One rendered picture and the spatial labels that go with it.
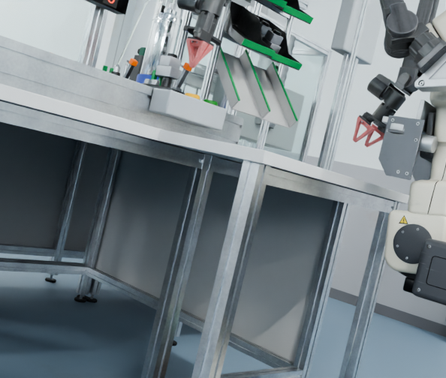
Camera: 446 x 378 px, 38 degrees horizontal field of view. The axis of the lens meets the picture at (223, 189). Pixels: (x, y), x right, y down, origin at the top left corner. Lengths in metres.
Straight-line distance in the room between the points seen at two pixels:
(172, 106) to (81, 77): 0.24
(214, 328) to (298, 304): 0.99
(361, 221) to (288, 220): 2.83
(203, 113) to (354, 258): 3.71
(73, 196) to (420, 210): 2.22
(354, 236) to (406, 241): 3.54
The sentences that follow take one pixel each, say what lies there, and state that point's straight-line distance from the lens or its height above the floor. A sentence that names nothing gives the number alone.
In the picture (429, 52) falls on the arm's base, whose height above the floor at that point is 1.18.
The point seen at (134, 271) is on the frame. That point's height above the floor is 0.24.
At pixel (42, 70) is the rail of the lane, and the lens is 1.47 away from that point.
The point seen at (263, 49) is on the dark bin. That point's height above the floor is 1.20.
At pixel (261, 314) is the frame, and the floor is 0.29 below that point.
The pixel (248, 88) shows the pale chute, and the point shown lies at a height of 1.08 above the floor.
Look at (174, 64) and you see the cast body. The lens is 1.90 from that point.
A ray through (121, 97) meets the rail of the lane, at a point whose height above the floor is 0.91.
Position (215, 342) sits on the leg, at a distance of 1.45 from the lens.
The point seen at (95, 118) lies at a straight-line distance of 1.45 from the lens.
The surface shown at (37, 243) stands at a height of 0.20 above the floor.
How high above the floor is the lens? 0.79
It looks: 1 degrees down
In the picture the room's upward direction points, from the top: 13 degrees clockwise
